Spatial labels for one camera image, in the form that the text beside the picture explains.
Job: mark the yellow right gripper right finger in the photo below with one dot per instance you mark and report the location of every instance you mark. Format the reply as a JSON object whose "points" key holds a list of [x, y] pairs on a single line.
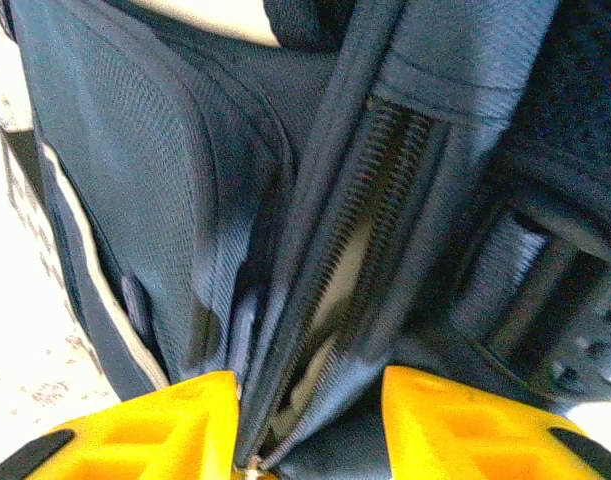
{"points": [[460, 440]]}

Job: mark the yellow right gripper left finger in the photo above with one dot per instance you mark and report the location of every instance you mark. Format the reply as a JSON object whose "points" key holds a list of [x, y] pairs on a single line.
{"points": [[135, 440]]}

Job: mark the navy blue backpack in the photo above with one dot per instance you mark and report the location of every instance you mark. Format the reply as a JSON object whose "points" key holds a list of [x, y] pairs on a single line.
{"points": [[160, 175]]}

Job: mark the black grey chessboard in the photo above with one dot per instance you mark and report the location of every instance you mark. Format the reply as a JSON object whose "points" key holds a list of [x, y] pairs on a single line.
{"points": [[22, 195]]}

